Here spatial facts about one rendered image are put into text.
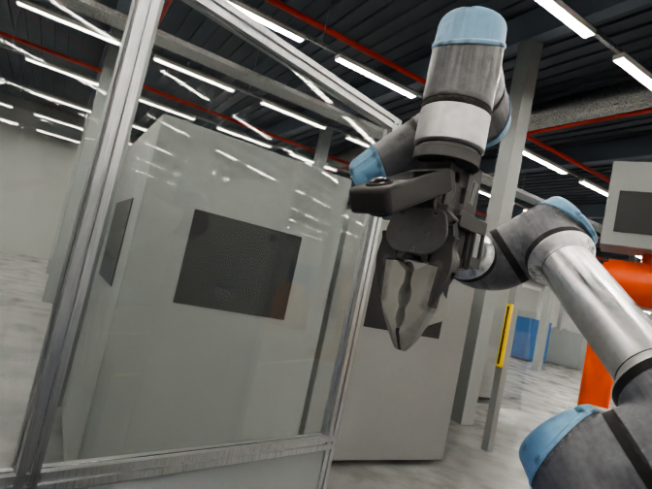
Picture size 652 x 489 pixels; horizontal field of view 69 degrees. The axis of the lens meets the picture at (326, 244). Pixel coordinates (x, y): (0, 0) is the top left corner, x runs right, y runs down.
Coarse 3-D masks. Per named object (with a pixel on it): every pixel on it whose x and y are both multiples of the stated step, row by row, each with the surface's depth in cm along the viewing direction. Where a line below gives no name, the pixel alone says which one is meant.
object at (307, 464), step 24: (288, 456) 136; (312, 456) 144; (144, 480) 106; (168, 480) 110; (192, 480) 114; (216, 480) 120; (240, 480) 125; (264, 480) 131; (288, 480) 137; (312, 480) 145
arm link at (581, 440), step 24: (576, 408) 58; (552, 432) 56; (576, 432) 56; (600, 432) 55; (624, 432) 53; (528, 456) 58; (552, 456) 55; (576, 456) 54; (600, 456) 53; (624, 456) 52; (552, 480) 55; (576, 480) 53; (600, 480) 52; (624, 480) 51; (648, 480) 50
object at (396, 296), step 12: (396, 264) 49; (408, 264) 51; (384, 276) 50; (396, 276) 49; (408, 276) 49; (384, 288) 49; (396, 288) 48; (408, 288) 49; (384, 300) 49; (396, 300) 48; (408, 300) 51; (384, 312) 49; (396, 312) 48; (396, 324) 48; (396, 336) 48
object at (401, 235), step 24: (432, 144) 48; (432, 168) 50; (456, 168) 50; (456, 192) 50; (408, 216) 49; (432, 216) 47; (456, 216) 48; (408, 240) 48; (432, 240) 46; (480, 240) 51
